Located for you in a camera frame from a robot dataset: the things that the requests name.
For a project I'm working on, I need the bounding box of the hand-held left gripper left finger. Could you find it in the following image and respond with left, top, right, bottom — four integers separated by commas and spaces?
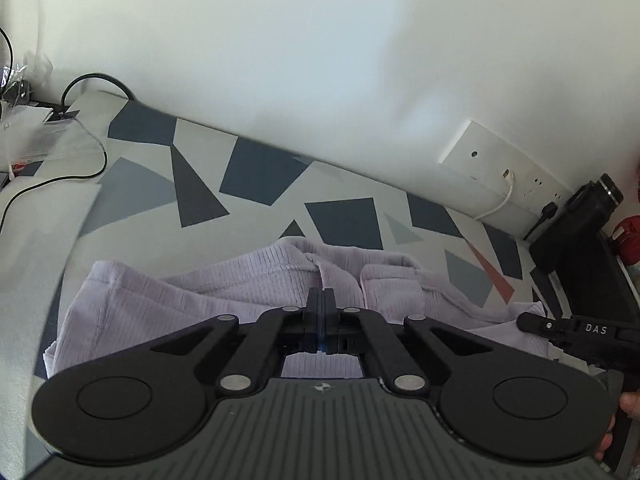
150, 287, 326, 397

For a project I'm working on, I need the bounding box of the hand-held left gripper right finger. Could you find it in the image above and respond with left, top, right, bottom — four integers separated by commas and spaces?
325, 287, 496, 397

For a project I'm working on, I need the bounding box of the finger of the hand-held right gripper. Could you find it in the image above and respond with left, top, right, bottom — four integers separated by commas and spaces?
516, 311, 573, 343

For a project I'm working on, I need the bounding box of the purple fleece pajama top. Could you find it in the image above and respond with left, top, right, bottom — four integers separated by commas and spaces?
42, 237, 553, 381

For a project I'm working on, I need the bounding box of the person's right hand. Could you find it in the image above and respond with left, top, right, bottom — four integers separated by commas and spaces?
596, 393, 640, 462

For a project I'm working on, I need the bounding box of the dark furniture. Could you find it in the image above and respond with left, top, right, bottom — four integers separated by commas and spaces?
542, 237, 640, 322

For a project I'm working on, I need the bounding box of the red object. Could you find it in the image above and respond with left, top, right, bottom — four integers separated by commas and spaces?
612, 217, 640, 265

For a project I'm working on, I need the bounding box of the black bottle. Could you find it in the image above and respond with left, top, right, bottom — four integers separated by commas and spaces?
529, 174, 626, 273

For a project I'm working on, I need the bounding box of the clear plastic bag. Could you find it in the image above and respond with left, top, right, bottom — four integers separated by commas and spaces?
0, 50, 103, 168

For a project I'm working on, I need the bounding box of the black plug with cable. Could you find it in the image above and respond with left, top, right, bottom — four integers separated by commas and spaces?
522, 202, 560, 241

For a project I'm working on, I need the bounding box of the white charging cable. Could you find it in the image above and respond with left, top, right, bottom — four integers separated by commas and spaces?
474, 170, 516, 221

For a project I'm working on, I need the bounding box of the white wall socket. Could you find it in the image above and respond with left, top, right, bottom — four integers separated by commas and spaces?
545, 184, 577, 211
487, 152, 537, 197
520, 170, 560, 206

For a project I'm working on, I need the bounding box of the white wall plate round port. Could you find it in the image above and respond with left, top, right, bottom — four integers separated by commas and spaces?
440, 120, 511, 181

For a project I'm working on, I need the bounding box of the thin black cable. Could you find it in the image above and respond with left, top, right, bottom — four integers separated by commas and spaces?
0, 110, 108, 233

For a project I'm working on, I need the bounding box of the thick black cable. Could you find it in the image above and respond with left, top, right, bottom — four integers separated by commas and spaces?
60, 74, 140, 113

